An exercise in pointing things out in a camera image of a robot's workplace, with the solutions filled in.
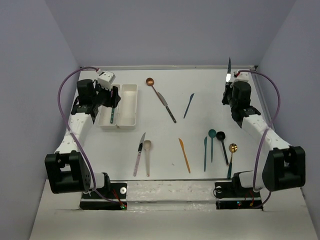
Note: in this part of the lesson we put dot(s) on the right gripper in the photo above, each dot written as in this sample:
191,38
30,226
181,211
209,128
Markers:
228,89

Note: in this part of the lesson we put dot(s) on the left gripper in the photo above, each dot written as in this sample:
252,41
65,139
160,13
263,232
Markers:
112,101

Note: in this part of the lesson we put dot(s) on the silver spoon green handle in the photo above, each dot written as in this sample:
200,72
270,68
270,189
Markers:
112,115

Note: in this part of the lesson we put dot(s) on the steel knife green handle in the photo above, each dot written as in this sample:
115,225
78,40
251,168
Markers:
228,73

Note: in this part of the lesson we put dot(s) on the black spoon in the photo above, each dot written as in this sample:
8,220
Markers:
220,135

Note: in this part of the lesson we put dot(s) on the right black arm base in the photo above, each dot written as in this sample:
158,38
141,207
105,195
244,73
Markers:
230,198

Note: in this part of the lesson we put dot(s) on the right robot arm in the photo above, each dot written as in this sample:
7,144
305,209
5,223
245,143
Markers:
281,166

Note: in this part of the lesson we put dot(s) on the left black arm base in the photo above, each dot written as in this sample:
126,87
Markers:
112,200

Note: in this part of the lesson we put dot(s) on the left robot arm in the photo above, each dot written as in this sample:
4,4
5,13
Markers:
66,168

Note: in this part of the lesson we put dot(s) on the white left utensil tray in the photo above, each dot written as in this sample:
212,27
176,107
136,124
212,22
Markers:
104,118

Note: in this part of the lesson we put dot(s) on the white utensil tray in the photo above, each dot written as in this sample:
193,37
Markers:
104,118
127,109

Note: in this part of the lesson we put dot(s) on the white right utensil tray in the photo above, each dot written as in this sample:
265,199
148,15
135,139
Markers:
127,109

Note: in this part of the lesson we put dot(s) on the blue plastic knife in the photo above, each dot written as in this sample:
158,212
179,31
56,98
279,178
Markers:
188,105

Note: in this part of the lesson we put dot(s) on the teal plastic spoon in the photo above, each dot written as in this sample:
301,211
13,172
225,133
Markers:
212,134

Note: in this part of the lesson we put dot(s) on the teal plastic knife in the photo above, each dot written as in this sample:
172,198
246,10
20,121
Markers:
205,154

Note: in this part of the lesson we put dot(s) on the beige plastic spoon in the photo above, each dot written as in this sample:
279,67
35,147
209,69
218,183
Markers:
147,147

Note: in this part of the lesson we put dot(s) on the orange plastic knife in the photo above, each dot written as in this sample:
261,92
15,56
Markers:
184,155

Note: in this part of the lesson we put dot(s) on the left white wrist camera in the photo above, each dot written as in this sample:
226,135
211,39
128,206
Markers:
105,79

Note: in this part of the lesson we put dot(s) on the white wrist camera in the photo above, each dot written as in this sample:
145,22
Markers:
241,76
105,79

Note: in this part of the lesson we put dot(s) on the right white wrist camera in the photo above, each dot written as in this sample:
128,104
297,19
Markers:
241,76

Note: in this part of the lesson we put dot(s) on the gold spoon teal handle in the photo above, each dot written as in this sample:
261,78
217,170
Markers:
233,149

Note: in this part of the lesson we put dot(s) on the steel knife pink handle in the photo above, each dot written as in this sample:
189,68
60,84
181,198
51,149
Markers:
140,147

